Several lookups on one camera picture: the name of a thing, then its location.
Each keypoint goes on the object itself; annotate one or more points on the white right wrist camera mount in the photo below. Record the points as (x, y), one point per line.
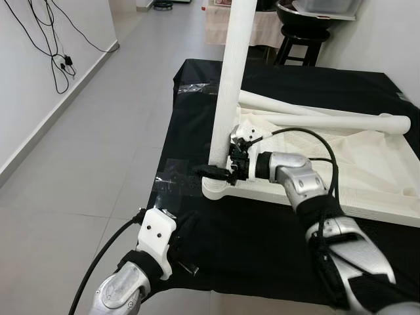
(246, 133)

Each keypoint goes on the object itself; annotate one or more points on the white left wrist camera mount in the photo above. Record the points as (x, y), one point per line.
(157, 230)

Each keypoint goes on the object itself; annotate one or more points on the white plastic table leg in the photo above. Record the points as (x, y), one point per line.
(275, 102)
(236, 52)
(354, 122)

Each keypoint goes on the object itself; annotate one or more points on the black round stool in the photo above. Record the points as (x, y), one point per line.
(305, 33)

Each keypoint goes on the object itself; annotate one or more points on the black power adapter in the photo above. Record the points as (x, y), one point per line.
(67, 61)

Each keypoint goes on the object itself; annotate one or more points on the black tablecloth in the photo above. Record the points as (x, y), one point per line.
(262, 249)

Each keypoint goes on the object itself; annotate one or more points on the pink cloth covered table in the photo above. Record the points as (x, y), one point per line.
(269, 29)

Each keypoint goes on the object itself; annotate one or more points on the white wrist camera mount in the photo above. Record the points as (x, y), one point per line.
(246, 133)
(157, 230)

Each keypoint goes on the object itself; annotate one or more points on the black wok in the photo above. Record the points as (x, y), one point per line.
(308, 14)

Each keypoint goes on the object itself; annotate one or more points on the grey tape strip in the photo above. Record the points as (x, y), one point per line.
(403, 96)

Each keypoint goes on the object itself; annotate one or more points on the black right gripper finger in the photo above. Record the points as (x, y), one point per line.
(211, 173)

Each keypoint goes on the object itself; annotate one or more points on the white plastic table top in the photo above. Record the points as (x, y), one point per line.
(367, 170)

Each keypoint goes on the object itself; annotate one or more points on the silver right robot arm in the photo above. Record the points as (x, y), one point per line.
(295, 174)

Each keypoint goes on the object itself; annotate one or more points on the black round floor item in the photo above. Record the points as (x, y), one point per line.
(164, 3)

